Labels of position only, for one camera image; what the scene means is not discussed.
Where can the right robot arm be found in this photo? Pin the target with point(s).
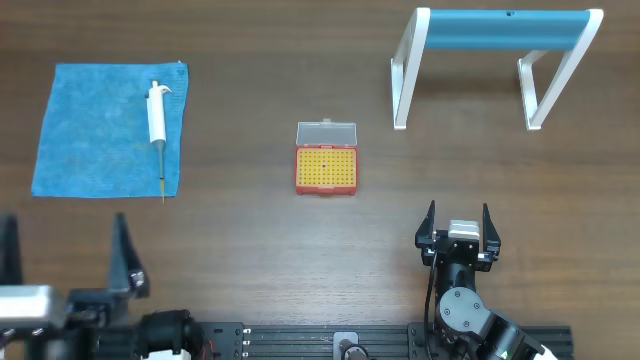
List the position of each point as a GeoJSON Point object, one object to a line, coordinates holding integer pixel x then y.
{"type": "Point", "coordinates": [480, 315]}

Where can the blue cloth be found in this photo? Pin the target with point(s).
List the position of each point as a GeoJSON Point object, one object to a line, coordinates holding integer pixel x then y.
{"type": "Point", "coordinates": [95, 135]}

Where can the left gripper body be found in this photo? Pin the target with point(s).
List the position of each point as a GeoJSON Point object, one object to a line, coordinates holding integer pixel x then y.
{"type": "Point", "coordinates": [95, 305]}

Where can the white and blue stand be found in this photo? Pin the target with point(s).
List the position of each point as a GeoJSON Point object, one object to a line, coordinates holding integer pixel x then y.
{"type": "Point", "coordinates": [500, 29]}

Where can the white pipette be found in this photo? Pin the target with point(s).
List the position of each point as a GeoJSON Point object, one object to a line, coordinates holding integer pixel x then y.
{"type": "Point", "coordinates": [157, 117]}

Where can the red and yellow tip box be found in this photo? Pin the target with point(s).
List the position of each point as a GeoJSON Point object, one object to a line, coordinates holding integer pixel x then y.
{"type": "Point", "coordinates": [326, 172]}

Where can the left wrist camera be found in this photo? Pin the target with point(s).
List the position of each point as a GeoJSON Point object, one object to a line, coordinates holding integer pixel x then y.
{"type": "Point", "coordinates": [30, 305]}

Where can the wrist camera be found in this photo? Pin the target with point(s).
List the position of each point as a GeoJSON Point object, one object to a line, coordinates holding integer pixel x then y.
{"type": "Point", "coordinates": [464, 229]}
{"type": "Point", "coordinates": [30, 305]}

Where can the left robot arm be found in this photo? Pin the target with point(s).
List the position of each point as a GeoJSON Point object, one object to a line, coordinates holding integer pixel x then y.
{"type": "Point", "coordinates": [170, 332]}

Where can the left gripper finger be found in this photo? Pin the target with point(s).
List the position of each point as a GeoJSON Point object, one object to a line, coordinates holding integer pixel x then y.
{"type": "Point", "coordinates": [124, 265]}
{"type": "Point", "coordinates": [10, 250]}

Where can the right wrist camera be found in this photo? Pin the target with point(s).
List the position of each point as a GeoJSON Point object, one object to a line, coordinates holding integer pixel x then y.
{"type": "Point", "coordinates": [464, 229]}

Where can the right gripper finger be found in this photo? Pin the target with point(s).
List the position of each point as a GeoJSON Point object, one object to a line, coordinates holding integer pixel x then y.
{"type": "Point", "coordinates": [427, 230]}
{"type": "Point", "coordinates": [490, 235]}

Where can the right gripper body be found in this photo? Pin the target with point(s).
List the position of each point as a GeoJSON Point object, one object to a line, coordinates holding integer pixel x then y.
{"type": "Point", "coordinates": [462, 252]}

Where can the mounting rail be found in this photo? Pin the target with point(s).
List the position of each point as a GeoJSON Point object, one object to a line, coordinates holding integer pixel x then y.
{"type": "Point", "coordinates": [300, 340]}

